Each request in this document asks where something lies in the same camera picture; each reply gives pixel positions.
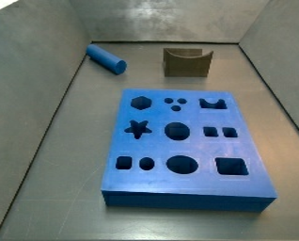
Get blue cylinder peg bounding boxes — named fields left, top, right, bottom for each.
left=86, top=44, right=127, bottom=74

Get blue shape-sorting board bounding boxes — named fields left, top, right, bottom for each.
left=100, top=89, right=276, bottom=212

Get dark grey cradle stand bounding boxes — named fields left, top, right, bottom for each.
left=163, top=48, right=214, bottom=77

